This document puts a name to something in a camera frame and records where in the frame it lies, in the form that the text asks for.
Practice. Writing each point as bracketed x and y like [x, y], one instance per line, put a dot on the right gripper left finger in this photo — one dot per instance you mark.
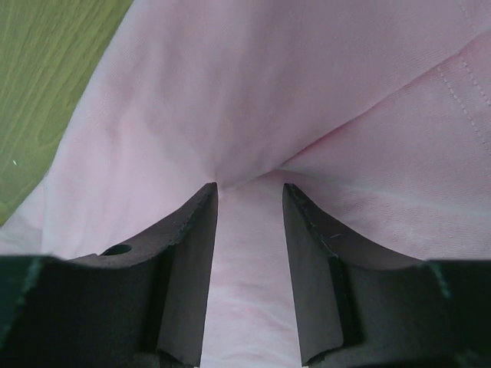
[141, 303]

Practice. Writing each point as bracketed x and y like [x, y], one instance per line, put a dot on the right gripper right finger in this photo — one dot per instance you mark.
[359, 304]

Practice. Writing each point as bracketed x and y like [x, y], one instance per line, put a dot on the pink t shirt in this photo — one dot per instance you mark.
[378, 110]

